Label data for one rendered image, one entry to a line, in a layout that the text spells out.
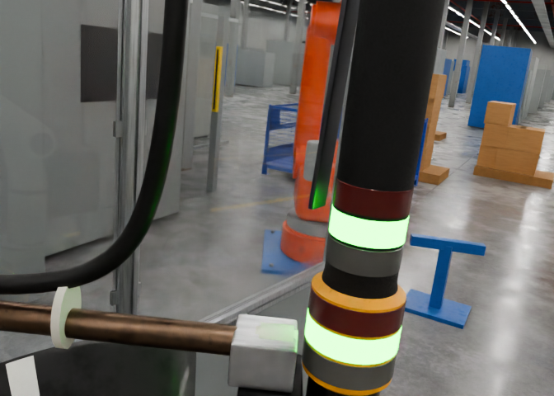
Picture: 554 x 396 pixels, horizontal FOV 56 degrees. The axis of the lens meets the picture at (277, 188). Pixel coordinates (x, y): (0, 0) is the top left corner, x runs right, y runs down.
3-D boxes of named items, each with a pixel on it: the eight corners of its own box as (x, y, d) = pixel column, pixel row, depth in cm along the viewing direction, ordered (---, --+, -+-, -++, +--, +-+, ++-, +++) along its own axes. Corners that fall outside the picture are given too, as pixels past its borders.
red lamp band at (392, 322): (308, 332, 22) (312, 306, 22) (307, 288, 27) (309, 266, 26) (410, 343, 22) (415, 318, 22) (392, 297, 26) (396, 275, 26)
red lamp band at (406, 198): (335, 214, 21) (339, 186, 21) (330, 193, 25) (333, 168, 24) (417, 223, 21) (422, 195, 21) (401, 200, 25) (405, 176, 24)
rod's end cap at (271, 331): (254, 335, 24) (298, 339, 24) (257, 313, 26) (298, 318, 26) (250, 374, 24) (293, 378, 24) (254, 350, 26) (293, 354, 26)
